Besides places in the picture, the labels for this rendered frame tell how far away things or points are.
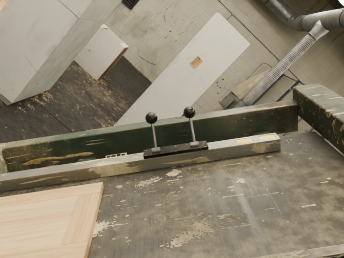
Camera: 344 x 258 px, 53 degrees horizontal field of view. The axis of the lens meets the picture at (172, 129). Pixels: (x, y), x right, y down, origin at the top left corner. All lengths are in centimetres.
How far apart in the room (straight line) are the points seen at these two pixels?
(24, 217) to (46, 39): 252
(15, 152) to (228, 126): 79
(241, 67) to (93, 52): 432
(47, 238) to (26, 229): 8
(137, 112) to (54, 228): 391
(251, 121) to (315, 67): 817
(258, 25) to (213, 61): 461
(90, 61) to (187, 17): 365
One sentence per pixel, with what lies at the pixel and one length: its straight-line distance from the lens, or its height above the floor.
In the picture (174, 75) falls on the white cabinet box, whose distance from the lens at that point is 460.
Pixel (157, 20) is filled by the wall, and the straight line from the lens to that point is 903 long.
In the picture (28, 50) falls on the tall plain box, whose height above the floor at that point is 56.
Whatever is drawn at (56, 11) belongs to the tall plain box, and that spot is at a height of 100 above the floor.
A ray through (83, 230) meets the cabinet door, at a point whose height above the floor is 119.
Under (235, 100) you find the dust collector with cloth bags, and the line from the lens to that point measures 666.
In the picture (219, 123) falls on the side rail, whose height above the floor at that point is 151.
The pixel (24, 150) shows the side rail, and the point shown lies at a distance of 139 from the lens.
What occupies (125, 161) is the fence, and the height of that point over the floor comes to 127.
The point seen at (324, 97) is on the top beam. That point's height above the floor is 183.
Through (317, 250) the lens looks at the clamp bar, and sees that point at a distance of 66.
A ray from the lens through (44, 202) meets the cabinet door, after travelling 103.
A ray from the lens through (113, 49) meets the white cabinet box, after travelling 591.
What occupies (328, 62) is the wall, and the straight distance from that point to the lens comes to 954.
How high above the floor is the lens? 169
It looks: 14 degrees down
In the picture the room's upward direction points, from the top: 44 degrees clockwise
